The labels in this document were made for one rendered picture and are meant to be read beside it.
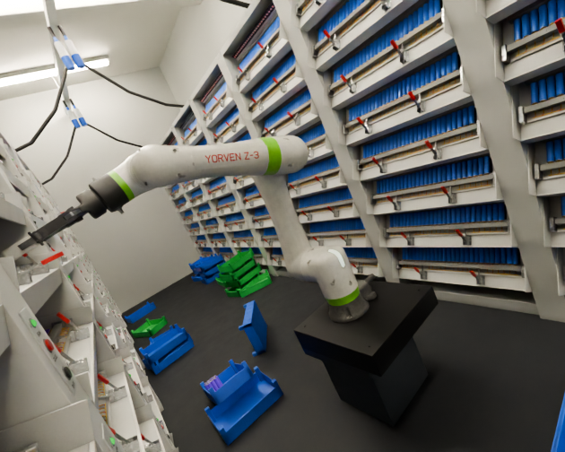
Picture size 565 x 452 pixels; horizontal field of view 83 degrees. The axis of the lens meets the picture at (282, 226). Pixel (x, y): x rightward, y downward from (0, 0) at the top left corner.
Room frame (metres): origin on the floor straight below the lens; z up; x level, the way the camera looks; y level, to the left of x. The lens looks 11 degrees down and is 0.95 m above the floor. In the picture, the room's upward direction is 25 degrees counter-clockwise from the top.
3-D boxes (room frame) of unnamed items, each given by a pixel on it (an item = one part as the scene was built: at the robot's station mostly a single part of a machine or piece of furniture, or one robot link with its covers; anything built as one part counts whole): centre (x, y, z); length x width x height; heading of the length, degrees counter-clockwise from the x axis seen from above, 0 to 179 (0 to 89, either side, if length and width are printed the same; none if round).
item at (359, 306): (1.09, -0.14, 0.39); 0.26 x 0.15 x 0.06; 122
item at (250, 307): (1.82, 0.42, 0.10); 0.30 x 0.08 x 0.20; 177
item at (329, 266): (1.07, -0.09, 0.51); 0.16 x 0.13 x 0.19; 32
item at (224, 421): (1.29, 0.49, 0.04); 0.30 x 0.20 x 0.08; 119
